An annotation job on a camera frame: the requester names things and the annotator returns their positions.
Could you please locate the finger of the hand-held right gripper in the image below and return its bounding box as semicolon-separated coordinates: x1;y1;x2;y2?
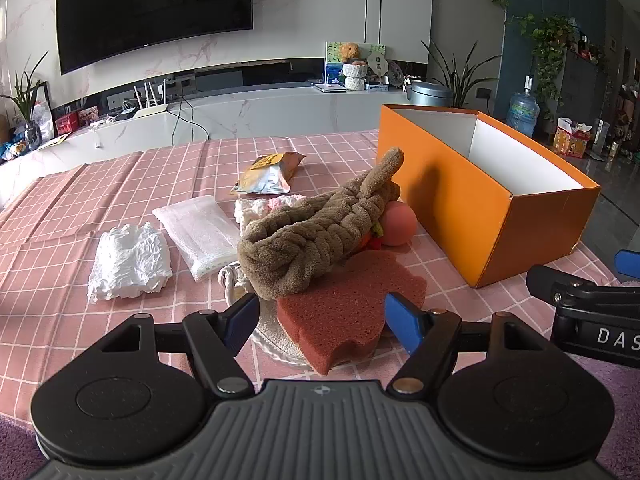
614;249;640;282
526;265;617;307

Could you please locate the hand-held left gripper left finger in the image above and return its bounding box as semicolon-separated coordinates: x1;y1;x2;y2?
92;291;262;402

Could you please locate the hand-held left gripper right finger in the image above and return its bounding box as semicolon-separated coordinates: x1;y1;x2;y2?
384;290;554;401

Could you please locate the round woven rope mat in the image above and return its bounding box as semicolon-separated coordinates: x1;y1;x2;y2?
218;262;313;367

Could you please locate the orange cardboard box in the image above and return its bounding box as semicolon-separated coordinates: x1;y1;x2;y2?
377;104;601;288

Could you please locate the red sponge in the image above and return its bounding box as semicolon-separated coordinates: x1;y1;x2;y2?
276;251;427;376

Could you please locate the red green plush toy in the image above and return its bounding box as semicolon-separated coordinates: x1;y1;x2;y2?
357;225;385;252

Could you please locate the white mesh bag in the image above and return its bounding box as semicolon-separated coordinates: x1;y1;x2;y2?
152;195;242;281

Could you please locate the peach soft ball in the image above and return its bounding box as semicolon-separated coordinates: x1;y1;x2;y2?
381;202;418;247

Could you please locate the brown braided plush cloth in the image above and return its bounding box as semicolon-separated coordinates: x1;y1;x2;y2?
236;146;406;301

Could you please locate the white pink fluffy cloth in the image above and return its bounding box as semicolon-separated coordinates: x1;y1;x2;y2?
234;195;306;233

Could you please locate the purple fuzzy rug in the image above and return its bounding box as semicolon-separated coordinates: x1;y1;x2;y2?
0;347;640;480

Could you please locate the white crumpled diaper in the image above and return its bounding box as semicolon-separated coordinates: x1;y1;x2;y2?
87;222;173;303

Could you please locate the snack packet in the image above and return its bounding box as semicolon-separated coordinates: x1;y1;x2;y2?
230;152;306;196

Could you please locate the blue water bottle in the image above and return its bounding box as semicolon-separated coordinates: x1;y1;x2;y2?
507;75;541;137

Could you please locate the grey cabinet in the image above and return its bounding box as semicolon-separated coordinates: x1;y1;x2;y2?
562;50;608;126

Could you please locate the white marble tv console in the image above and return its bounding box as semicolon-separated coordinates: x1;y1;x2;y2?
0;82;416;196

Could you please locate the long leaf potted plant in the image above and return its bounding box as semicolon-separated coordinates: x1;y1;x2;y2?
422;40;503;108

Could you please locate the grey metal tin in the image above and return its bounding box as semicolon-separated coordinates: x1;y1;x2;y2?
407;81;453;107

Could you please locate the white router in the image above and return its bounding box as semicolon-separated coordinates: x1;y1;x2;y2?
132;80;168;118

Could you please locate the hanging ivy plant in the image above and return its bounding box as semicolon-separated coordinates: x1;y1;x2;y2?
507;14;576;121

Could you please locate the painted picture board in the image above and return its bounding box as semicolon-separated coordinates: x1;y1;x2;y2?
325;41;387;86

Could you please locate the plant in glass vase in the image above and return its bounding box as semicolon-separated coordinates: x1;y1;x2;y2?
0;51;51;151

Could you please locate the blue snack bag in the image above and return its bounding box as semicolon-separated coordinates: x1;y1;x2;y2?
0;125;27;161

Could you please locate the black television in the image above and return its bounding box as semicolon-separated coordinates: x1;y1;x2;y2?
55;0;254;75

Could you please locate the black cable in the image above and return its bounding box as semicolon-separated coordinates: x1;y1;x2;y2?
167;94;211;141

